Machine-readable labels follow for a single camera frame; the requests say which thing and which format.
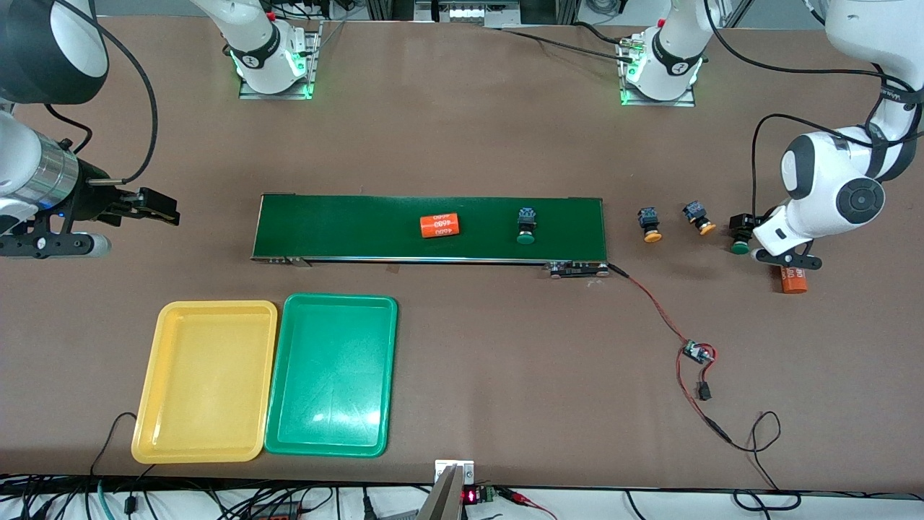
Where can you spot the small black connector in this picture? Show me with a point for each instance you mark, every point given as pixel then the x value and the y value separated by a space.
pixel 704 392

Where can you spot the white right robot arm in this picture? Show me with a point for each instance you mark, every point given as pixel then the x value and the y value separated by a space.
pixel 253 43

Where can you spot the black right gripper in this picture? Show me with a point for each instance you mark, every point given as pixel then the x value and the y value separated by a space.
pixel 92 198

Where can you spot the red clip lead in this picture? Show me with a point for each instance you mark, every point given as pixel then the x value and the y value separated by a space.
pixel 523 498

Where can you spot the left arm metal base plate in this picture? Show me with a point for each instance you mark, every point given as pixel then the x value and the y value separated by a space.
pixel 660 102

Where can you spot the green mushroom push button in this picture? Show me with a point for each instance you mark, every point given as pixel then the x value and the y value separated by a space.
pixel 526 217
pixel 739 248

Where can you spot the green plastic tray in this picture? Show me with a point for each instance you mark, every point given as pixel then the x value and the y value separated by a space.
pixel 332 375

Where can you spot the small green circuit board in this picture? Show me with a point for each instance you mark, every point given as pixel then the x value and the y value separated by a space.
pixel 697 352

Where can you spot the yellow mushroom push button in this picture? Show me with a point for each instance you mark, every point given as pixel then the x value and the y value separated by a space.
pixel 695 211
pixel 650 217

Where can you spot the green conveyor belt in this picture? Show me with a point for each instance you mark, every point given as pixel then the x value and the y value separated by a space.
pixel 361 238

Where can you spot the grey metal device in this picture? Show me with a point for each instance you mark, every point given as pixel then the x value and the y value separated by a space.
pixel 465 11

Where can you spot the silver metal bracket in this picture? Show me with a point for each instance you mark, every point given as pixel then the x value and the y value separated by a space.
pixel 462 468

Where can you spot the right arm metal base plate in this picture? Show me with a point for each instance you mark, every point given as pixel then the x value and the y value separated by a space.
pixel 315 58

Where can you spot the red digit display module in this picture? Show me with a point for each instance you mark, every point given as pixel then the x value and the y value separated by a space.
pixel 476 495

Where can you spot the yellow plastic tray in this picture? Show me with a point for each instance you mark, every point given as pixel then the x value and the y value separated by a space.
pixel 206 383

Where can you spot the grey metal bar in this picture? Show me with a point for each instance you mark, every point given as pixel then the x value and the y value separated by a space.
pixel 442 498

